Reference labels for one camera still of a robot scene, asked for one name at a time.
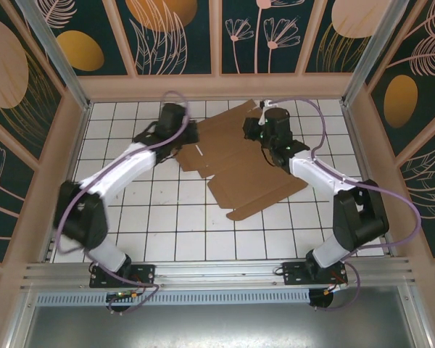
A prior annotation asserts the small green circuit board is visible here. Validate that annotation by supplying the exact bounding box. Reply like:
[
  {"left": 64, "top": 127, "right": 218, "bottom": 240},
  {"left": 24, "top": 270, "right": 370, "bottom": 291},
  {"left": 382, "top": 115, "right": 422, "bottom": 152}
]
[{"left": 107, "top": 289, "right": 141, "bottom": 302}]

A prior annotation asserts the grey slotted cable duct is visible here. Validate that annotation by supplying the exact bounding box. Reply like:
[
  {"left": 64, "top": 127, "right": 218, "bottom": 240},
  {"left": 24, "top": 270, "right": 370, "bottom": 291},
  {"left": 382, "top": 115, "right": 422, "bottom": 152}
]
[{"left": 35, "top": 289, "right": 312, "bottom": 306}]

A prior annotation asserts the brown cardboard box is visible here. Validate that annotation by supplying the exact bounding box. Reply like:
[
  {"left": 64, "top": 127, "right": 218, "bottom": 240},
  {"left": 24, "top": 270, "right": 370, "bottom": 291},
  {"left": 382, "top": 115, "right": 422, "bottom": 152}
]
[{"left": 176, "top": 98, "right": 309, "bottom": 221}]

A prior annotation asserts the aluminium mounting rail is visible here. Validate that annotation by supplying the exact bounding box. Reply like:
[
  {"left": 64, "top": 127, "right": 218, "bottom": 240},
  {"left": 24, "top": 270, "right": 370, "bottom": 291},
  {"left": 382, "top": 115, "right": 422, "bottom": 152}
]
[{"left": 20, "top": 257, "right": 416, "bottom": 291}]

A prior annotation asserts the black round cable grommet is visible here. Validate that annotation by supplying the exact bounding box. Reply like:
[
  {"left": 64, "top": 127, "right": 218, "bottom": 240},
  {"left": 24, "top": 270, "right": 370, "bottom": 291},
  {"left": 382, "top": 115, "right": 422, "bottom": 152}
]
[{"left": 309, "top": 289, "right": 337, "bottom": 312}]

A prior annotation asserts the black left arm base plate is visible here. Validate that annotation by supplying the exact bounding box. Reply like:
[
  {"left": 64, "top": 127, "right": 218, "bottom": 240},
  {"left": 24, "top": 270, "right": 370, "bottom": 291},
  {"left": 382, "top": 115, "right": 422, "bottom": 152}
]
[{"left": 89, "top": 264, "right": 157, "bottom": 289}]

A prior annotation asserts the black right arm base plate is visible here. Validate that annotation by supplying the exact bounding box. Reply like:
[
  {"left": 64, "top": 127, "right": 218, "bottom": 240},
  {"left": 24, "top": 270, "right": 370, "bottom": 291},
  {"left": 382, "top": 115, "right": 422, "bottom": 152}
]
[{"left": 281, "top": 261, "right": 349, "bottom": 287}]

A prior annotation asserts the grey metal sheet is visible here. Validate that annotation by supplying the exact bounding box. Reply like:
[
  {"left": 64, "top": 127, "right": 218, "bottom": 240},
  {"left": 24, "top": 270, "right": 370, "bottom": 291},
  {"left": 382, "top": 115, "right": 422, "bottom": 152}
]
[{"left": 7, "top": 285, "right": 431, "bottom": 348}]

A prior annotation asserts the aluminium frame post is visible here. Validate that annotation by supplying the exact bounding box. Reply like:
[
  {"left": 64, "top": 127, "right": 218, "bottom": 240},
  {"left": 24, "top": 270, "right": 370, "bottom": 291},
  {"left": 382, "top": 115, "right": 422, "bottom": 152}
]
[
  {"left": 14, "top": 0, "right": 92, "bottom": 114},
  {"left": 340, "top": 0, "right": 410, "bottom": 108}
]

